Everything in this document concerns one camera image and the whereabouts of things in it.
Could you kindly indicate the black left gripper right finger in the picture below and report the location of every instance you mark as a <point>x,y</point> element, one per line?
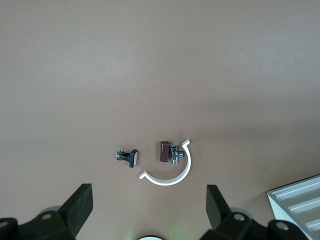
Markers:
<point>217,207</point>

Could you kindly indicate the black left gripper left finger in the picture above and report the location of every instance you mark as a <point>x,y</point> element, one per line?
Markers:
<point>80,205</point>

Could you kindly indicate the white curved plastic clip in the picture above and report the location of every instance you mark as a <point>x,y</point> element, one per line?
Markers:
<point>185,170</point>

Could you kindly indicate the small black clip part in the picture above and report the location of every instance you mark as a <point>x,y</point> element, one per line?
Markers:
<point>131,158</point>

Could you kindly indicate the brown cylindrical capacitor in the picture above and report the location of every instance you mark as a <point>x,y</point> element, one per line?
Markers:
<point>164,152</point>

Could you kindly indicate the brown table mat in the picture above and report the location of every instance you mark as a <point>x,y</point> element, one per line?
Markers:
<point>150,75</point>

